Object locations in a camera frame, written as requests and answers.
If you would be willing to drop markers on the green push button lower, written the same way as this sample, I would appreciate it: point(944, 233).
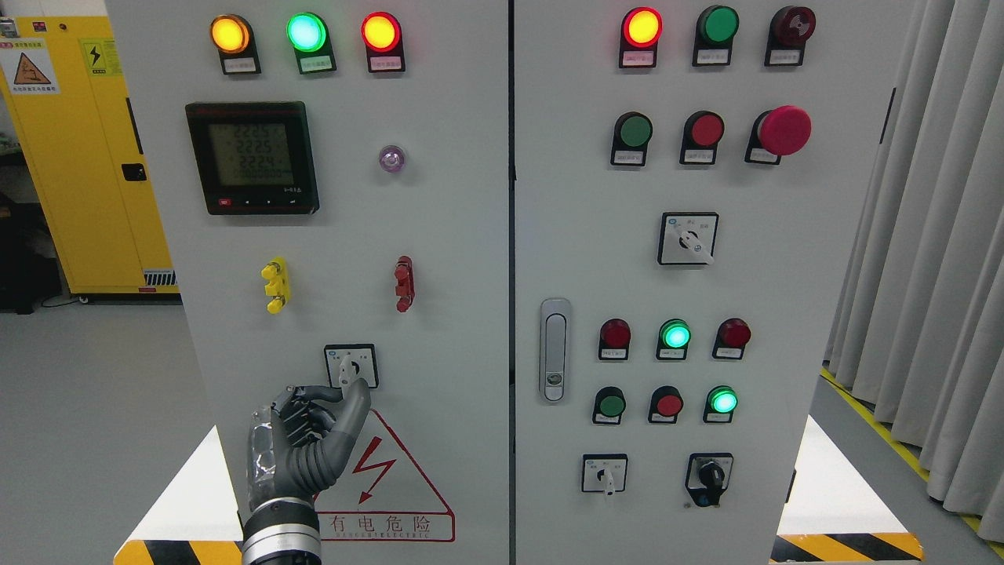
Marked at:
point(608, 407)

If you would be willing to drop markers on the grey curtain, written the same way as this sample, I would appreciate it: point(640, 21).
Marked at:
point(918, 334)

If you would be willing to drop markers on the lit green lamp middle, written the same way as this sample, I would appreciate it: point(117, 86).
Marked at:
point(673, 340)

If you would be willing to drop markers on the rotary light switch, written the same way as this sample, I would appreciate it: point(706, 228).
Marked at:
point(349, 362)

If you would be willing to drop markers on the dark green indicator lamp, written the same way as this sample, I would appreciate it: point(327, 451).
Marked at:
point(715, 29)

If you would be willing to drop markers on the red terminal connector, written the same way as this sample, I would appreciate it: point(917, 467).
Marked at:
point(405, 289)

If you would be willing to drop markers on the red push button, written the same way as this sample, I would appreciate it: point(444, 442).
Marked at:
point(700, 137)
point(665, 405)

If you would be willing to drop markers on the lower right rotary switch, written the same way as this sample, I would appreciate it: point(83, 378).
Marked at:
point(604, 473)

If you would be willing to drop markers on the grey cabinet door handle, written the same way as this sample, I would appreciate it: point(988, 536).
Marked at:
point(553, 344)

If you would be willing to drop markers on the amber indicator lamp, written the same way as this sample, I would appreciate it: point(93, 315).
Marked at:
point(234, 40)

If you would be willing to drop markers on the yellow safety storage cabinet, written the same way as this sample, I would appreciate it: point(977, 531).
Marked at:
point(63, 81)

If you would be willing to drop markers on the green push button upper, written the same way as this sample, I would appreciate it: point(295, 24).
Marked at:
point(632, 132)

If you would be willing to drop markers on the red indicator lamp top left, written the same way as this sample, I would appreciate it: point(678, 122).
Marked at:
point(384, 43)

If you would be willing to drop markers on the red indicator lamp top right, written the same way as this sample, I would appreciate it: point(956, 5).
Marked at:
point(640, 33)

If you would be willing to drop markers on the red push button upper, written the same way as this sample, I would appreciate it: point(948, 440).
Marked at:
point(700, 137)

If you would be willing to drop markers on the red emergency stop button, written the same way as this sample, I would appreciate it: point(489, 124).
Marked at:
point(777, 133)

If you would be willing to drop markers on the small clear light bulb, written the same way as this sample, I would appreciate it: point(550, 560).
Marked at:
point(392, 159)

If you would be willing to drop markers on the red electrical danger sticker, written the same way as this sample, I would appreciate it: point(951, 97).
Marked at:
point(383, 495)

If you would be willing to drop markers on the lit green push button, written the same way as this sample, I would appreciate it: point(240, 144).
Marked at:
point(720, 405)

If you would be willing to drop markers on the dark red lamp middle left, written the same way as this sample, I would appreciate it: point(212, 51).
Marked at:
point(614, 340)

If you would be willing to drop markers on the black digital power meter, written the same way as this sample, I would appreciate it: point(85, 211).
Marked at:
point(254, 157)

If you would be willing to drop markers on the grey electrical control cabinet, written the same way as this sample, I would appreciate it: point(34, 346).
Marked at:
point(505, 112)

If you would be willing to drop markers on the red indicator lamp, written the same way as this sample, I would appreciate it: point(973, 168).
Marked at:
point(640, 33)
point(384, 43)

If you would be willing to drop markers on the yellow terminal connector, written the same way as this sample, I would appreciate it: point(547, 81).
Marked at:
point(277, 286)

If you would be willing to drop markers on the red push button lower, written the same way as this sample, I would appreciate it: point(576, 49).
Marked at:
point(665, 405)

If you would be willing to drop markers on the silver black robot forearm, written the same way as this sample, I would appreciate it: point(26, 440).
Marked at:
point(282, 531)

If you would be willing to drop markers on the black key selector switch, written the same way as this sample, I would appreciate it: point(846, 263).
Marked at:
point(708, 477)

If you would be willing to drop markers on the dark red lamp middle right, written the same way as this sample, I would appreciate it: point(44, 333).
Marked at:
point(731, 339)

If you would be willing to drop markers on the dark red buzzer lamp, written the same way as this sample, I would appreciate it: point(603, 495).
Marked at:
point(788, 33)

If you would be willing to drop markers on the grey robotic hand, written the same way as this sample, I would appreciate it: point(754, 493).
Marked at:
point(301, 441)

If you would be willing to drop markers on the upper right rotary switch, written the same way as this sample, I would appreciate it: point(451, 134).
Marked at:
point(687, 239)

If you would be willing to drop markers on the green indicator lamp top left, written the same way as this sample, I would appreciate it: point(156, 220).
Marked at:
point(310, 41)

